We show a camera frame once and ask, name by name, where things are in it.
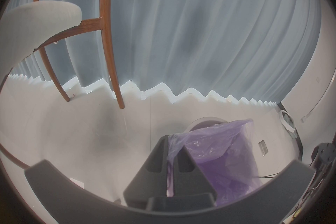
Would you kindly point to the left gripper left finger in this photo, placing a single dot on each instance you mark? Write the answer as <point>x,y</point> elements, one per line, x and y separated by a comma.
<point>139,183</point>

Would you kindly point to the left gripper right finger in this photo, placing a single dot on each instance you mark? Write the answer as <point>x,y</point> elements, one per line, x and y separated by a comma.
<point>194,183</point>

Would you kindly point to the purple plastic bag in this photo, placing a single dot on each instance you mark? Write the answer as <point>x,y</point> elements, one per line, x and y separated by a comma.
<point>223,165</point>

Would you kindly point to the white trash bin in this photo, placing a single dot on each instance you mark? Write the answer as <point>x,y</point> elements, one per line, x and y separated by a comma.
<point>202,123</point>

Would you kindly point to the white round container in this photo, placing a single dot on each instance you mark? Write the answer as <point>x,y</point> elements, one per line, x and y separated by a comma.
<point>287,128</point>

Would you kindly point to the blue-grey curtain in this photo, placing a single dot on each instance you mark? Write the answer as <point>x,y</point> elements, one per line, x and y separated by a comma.
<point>196,20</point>

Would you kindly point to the white cushioned wooden chair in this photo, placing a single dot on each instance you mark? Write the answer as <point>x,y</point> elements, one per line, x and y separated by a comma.
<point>39,20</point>

